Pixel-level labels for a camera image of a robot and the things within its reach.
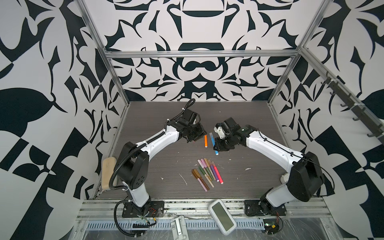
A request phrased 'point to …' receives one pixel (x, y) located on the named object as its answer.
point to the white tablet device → (221, 217)
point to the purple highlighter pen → (212, 167)
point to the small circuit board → (271, 226)
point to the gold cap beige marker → (208, 165)
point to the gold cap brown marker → (197, 173)
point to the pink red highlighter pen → (220, 178)
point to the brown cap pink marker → (195, 175)
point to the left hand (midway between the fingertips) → (208, 131)
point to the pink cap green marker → (205, 166)
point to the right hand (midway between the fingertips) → (214, 147)
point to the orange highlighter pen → (206, 140)
